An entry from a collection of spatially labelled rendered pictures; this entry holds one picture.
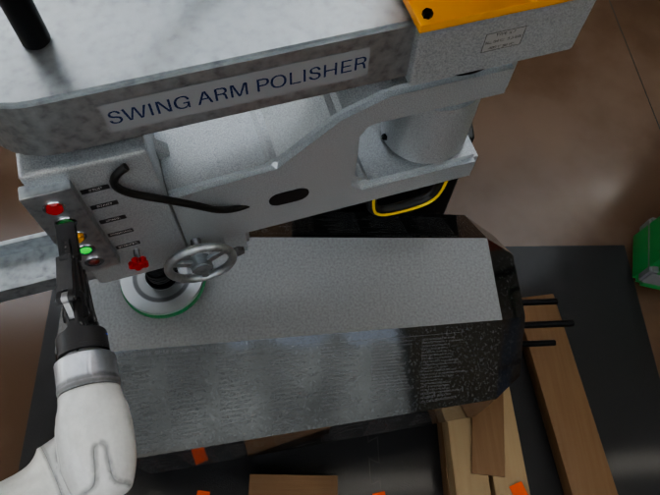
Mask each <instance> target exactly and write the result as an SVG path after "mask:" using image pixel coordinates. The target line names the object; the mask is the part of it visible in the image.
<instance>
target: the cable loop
mask: <svg viewBox="0 0 660 495"><path fill-rule="evenodd" d="M447 183H448V181H446V182H442V183H439V184H435V185H433V186H432V188H431V189H430V190H429V191H427V192H425V193H423V194H421V195H419V196H416V197H413V198H410V199H407V200H403V201H399V202H395V203H390V204H385V205H379V204H377V199H374V200H371V201H367V202H366V208H367V210H368V211H369V212H370V213H371V214H373V215H377V216H391V215H396V214H400V213H404V212H408V211H412V210H415V209H418V208H421V207H423V206H425V205H427V204H429V203H431V202H433V201H434V200H435V199H437V198H438V197H439V196H440V194H441V193H442V192H443V190H444V189H445V187H446V185H447Z"/></svg>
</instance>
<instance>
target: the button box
mask: <svg viewBox="0 0 660 495"><path fill-rule="evenodd" d="M18 192H19V201H20V202H21V203H22V205H23V206H24V207H25V208H26V209H27V211H28V212H29V213H30V215H31V216H32V217H33V218H34V219H35V221H36V222H37V223H38V224H39V225H40V227H41V228H42V229H43V230H44V231H45V233H46V234H47V235H48V236H49V237H50V239H51V240H52V241H53V242H54V243H55V245H56V246H58V244H57V237H56V229H55V225H54V223H55V221H56V220H58V219H60V218H63V217H72V218H75V219H76V220H77V221H78V224H77V225H76V226H77V232H84V233H86V235H87V237H86V239H85V240H84V241H82V242H81V243H79V245H80V246H82V245H93V246H95V247H96V250H95V252H93V253H91V254H88V255H82V261H81V263H82V270H85V271H86V272H90V271H94V270H97V269H101V268H105V267H109V266H113V265H117V264H120V256H119V254H118V253H117V251H115V249H114V248H113V246H112V245H111V243H110V241H109V240H108V238H107V237H106V235H105V234H104V232H103V231H102V229H101V228H100V226H99V224H98V223H97V221H96V220H95V218H94V217H93V215H92V214H91V212H90V211H89V209H88V207H87V206H86V204H85V203H84V201H83V199H82V198H81V196H80V195H79V193H78V191H77V190H76V188H75V187H74V185H73V184H72V182H71V181H70V180H67V181H63V182H59V183H54V184H50V185H46V186H41V187H37V188H33V189H29V188H26V187H25V186H22V187H18ZM52 201H60V202H63V203H65V204H66V206H67V209H66V210H65V211H64V212H63V213H61V214H59V215H50V214H47V213H45V212H43V210H42V207H43V205H44V204H46V203H48V202H52ZM93 256H100V257H102V258H104V262H103V263H102V264H100V265H98V266H87V265H85V264H84V261H85V260H86V259H88V258H90V257H93Z"/></svg>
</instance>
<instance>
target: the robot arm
mask: <svg viewBox="0 0 660 495"><path fill-rule="evenodd" d="M55 229H56V237H57V244H58V251H59V256H58V257H56V259H55V260H56V284H57V294H56V299H55V300H56V301H55V303H56V304H58V305H59V304H61V305H62V307H63V311H62V319H63V322H64V323H66V325H67V328H66V329H65V330H64V331H63V332H61V333H60V334H58V336H57V337H56V340H55V342H56V350H57V358H58V360H57V361H56V362H55V363H54V366H53V368H54V375H55V378H54V379H55V384H56V397H57V413H56V417H55V437H54V438H52V439H51V440H49V441H48V442H47V443H45V444H44V445H42V446H41V447H39V448H37V449H36V452H35V455H34V457H33V459H32V460H31V462H30V463H29V464H28V465H27V466H26V467H25V468H23V469H22V470H20V471H19V472H17V473H16V474H14V475H12V476H10V477H8V478H6V479H4V480H2V481H0V495H125V494H126V493H128V492H129V491H130V490H131V488H132V487H133V484H134V479H135V474H136V468H137V444H136V437H135V430H134V425H133V419H132V415H131V411H130V407H129V404H128V402H127V400H126V398H125V396H124V394H123V391H122V387H121V378H120V376H119V370H118V364H117V359H116V355H115V353H113V352H112V351H110V346H109V340H108V334H107V330H106V329H105V328H104V327H102V326H99V325H98V324H99V322H98V320H97V318H96V314H95V311H94V306H93V302H92V297H91V293H90V288H89V284H88V280H87V276H86V271H85V270H83V264H82V263H81V261H82V256H81V251H80V245H79V238H78V232H77V226H76V224H75V223H74V222H73V221H72V222H68V223H64V224H59V225H56V226H55Z"/></svg>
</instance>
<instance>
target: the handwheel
mask: <svg viewBox="0 0 660 495"><path fill-rule="evenodd" d="M206 251H214V252H212V253H211V254H208V253H206ZM225 253H226V254H227V255H228V256H229V257H228V259H227V261H226V262H225V263H224V264H222V265H221V266H219V267H217V268H215V269H213V270H211V269H212V268H213V264H212V261H213V260H214V259H216V258H218V257H220V256H221V255H223V254H225ZM190 255H192V257H191V258H190V260H182V259H184V258H186V257H188V256H190ZM236 261H237V253H236V251H235V250H234V249H233V248H232V247H230V246H228V245H225V244H221V243H203V244H202V243H201V239H200V238H194V239H191V246H190V247H185V248H183V249H181V250H179V251H177V252H175V253H174V254H173V255H171V256H170V257H169V258H168V259H167V261H166V262H165V264H164V273H165V275H166V276H167V277H168V278H169V279H171V280H173V281H176V282H180V283H196V282H202V281H206V280H210V279H213V278H216V277H218V276H220V275H222V274H224V273H226V272H227V271H229V270H230V269H231V268H232V267H233V266H234V265H235V263H236ZM176 267H190V268H191V270H192V273H194V274H192V275H186V274H180V273H177V272H175V271H174V270H173V268H176Z"/></svg>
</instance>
